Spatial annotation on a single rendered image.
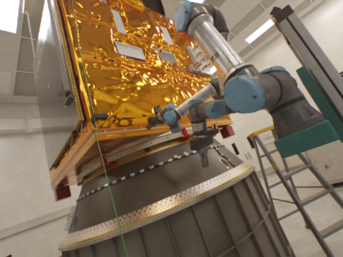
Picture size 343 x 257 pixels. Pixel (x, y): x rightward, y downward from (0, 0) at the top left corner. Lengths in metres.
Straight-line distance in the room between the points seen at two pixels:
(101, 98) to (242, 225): 1.42
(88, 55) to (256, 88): 1.43
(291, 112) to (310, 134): 0.09
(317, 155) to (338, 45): 5.18
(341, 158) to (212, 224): 3.74
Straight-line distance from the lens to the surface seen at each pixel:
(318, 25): 9.35
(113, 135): 1.41
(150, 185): 1.47
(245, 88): 0.56
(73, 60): 1.74
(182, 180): 1.46
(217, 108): 0.74
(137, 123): 1.54
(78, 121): 1.50
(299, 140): 0.65
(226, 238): 1.52
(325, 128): 0.65
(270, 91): 0.61
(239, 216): 1.60
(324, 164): 4.86
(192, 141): 0.84
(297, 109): 0.68
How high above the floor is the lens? 1.33
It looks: 16 degrees up
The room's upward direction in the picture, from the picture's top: 22 degrees counter-clockwise
